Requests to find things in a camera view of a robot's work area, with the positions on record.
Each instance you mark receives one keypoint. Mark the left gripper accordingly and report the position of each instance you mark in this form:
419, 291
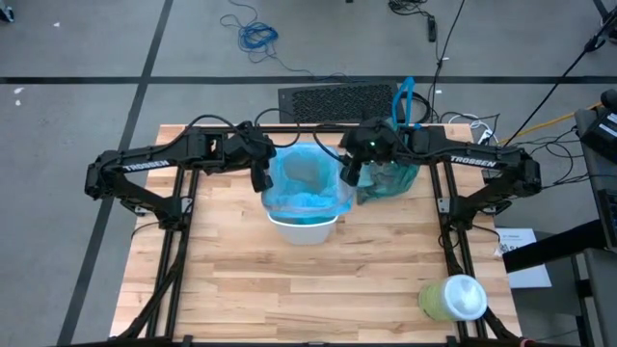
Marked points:
246, 149

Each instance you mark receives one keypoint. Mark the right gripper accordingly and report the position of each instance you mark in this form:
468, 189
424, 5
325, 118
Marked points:
366, 144

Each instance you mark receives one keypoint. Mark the light blue trash bag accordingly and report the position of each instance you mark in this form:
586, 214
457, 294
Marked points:
308, 202

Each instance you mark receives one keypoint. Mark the white plastic trash bin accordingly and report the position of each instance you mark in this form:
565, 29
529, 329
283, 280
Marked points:
308, 233

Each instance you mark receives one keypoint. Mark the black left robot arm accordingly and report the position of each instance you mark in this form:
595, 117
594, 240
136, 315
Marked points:
144, 166

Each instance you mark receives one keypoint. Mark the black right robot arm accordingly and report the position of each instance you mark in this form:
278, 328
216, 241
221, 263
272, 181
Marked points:
472, 161

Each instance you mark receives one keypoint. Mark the black perforated computer case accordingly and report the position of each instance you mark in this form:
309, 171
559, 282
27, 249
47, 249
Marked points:
337, 102

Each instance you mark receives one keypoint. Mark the white power strip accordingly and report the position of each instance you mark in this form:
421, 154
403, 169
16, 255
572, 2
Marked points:
484, 139

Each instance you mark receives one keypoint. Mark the green wipes canister white lid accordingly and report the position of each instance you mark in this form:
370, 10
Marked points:
453, 299

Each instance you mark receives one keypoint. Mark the black power strip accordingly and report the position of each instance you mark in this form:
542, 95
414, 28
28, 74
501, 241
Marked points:
432, 29

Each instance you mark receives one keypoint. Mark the white printed paper sheet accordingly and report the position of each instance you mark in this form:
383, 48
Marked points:
518, 238

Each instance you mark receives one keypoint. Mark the black bar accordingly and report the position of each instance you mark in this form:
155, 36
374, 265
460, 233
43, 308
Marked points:
554, 246

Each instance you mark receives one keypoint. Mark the black electronic device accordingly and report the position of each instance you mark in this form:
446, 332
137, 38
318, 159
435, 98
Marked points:
602, 130

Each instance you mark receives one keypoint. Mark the black stand pole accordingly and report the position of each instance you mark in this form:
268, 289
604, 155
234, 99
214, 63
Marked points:
595, 43

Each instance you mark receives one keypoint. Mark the black aluminium table frame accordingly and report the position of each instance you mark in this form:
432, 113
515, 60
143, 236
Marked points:
452, 262

